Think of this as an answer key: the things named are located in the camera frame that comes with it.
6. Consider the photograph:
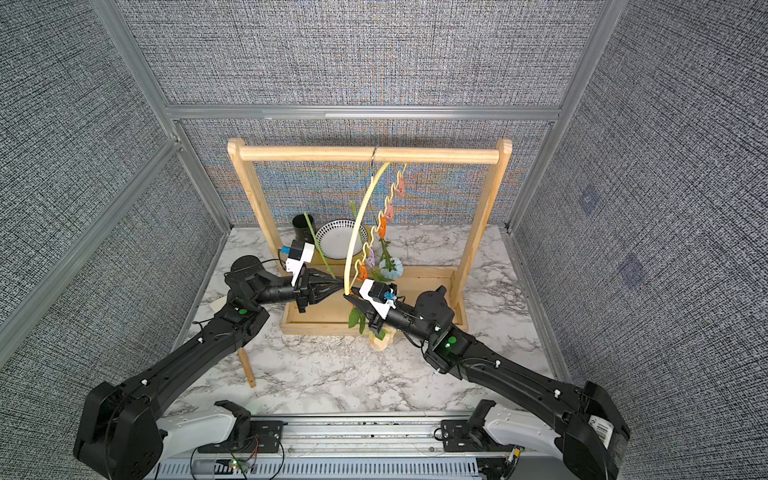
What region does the blue flower with stem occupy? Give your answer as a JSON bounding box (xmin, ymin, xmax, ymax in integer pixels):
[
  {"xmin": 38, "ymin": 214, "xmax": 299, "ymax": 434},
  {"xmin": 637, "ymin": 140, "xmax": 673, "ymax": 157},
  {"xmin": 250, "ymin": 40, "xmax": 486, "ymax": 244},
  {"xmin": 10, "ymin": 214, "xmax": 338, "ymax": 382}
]
[{"xmin": 379, "ymin": 238, "xmax": 404, "ymax": 280}]

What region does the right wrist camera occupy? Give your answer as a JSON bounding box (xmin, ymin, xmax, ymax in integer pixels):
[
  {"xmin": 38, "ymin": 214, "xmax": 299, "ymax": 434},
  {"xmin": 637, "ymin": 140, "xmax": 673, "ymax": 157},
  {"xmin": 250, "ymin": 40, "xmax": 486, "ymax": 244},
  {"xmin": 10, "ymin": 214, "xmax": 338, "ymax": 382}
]
[{"xmin": 359, "ymin": 279, "xmax": 397, "ymax": 319}]

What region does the pink clothespin top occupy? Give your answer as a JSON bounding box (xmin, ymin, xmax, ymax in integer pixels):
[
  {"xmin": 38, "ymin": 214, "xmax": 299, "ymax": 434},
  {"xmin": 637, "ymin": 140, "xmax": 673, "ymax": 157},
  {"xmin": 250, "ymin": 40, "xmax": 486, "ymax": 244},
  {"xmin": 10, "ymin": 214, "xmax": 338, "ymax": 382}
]
[{"xmin": 395, "ymin": 179, "xmax": 406, "ymax": 198}]

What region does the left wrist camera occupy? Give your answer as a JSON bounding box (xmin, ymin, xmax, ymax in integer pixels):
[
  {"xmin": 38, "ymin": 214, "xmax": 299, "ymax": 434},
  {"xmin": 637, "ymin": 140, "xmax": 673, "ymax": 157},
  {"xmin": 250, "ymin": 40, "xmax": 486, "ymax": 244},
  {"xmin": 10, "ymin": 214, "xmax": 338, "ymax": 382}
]
[{"xmin": 280, "ymin": 240, "xmax": 315, "ymax": 286}]

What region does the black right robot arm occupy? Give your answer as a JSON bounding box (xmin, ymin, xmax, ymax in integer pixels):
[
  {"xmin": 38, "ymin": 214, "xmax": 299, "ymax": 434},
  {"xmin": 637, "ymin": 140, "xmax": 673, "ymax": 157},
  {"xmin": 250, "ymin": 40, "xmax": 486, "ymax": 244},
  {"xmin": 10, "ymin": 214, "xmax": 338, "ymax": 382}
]
[{"xmin": 345, "ymin": 280, "xmax": 631, "ymax": 479}]

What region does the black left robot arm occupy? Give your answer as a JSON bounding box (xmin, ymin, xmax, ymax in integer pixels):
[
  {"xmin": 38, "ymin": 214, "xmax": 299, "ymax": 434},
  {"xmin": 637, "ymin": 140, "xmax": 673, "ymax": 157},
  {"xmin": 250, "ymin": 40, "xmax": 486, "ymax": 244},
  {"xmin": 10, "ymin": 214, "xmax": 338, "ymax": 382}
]
[{"xmin": 73, "ymin": 255, "xmax": 344, "ymax": 479}]

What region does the wooden stick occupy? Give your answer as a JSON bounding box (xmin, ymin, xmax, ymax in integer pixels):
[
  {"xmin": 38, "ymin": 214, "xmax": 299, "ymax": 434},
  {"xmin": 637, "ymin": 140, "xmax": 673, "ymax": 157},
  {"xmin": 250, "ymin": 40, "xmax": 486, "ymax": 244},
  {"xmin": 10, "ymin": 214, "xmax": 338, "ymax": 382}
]
[{"xmin": 237, "ymin": 348, "xmax": 256, "ymax": 388}]

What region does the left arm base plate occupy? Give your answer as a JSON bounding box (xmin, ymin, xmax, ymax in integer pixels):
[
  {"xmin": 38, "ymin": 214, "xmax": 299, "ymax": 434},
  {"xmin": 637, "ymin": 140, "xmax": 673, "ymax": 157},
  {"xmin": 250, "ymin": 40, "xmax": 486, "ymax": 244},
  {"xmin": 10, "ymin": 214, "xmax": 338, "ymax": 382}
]
[{"xmin": 197, "ymin": 420, "xmax": 285, "ymax": 454}]

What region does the white patterned plate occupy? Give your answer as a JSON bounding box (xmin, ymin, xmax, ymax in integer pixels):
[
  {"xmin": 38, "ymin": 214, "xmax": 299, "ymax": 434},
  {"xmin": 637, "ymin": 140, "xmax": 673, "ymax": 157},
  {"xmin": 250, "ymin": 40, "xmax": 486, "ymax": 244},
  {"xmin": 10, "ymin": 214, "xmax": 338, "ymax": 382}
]
[{"xmin": 316, "ymin": 219, "xmax": 361, "ymax": 260}]

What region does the wooden clothes rack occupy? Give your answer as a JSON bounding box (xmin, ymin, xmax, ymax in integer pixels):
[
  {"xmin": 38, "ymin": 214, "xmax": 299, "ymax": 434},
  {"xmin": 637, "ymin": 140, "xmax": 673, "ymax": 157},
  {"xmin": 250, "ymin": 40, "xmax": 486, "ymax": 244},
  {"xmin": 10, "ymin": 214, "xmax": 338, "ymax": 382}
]
[{"xmin": 227, "ymin": 137, "xmax": 513, "ymax": 338}]

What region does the cream rose with stem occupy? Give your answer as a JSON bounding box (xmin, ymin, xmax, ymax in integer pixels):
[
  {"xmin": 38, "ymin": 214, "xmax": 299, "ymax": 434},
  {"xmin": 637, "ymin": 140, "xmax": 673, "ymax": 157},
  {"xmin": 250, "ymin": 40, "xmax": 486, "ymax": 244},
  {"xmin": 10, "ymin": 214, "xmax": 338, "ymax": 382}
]
[{"xmin": 355, "ymin": 225, "xmax": 387, "ymax": 281}]

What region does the black mug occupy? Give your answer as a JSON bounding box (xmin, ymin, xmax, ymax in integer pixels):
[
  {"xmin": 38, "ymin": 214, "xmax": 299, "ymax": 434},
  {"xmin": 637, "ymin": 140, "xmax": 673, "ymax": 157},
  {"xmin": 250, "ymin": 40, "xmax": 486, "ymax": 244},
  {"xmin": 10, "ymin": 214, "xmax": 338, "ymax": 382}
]
[{"xmin": 292, "ymin": 213, "xmax": 315, "ymax": 244}]

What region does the orange clothespin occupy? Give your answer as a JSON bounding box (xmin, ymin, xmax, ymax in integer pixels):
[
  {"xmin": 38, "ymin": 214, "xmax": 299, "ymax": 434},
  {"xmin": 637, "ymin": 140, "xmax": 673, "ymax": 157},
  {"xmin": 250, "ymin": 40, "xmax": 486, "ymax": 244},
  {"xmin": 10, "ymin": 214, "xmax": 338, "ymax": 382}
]
[
  {"xmin": 377, "ymin": 216, "xmax": 387, "ymax": 239},
  {"xmin": 356, "ymin": 261, "xmax": 368, "ymax": 282}
]

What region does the peach rose with stem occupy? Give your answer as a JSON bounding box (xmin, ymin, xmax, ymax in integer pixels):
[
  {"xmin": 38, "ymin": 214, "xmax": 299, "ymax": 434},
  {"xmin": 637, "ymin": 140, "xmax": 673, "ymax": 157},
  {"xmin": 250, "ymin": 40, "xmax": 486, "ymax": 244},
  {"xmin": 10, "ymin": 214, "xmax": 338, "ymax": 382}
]
[{"xmin": 302, "ymin": 211, "xmax": 403, "ymax": 352}]

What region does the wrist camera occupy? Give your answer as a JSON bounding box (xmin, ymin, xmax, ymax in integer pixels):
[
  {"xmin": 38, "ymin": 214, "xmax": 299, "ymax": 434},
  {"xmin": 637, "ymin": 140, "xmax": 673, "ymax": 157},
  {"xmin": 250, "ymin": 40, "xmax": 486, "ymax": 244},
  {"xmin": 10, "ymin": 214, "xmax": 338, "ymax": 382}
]
[
  {"xmin": 280, "ymin": 240, "xmax": 315, "ymax": 286},
  {"xmin": 359, "ymin": 279, "xmax": 397, "ymax": 319}
]

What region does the yellow tray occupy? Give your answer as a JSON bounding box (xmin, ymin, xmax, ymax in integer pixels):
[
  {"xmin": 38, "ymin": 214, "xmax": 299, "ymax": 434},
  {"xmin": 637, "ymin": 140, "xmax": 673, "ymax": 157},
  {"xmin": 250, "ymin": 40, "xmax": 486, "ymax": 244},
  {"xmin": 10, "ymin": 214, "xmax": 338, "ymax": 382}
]
[{"xmin": 310, "ymin": 219, "xmax": 370, "ymax": 274}]

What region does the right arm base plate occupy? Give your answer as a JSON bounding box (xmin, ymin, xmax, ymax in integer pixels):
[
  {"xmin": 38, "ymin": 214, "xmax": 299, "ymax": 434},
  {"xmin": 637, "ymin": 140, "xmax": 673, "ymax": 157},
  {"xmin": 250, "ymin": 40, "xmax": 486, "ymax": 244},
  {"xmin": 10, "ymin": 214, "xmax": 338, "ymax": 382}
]
[{"xmin": 433, "ymin": 420, "xmax": 510, "ymax": 453}]

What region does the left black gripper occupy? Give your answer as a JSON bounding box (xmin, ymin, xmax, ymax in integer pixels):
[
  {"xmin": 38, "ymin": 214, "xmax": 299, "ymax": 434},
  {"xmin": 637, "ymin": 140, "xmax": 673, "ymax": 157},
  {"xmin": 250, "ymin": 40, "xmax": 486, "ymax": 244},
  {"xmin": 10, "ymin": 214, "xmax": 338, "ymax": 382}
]
[{"xmin": 253, "ymin": 270, "xmax": 344, "ymax": 317}]

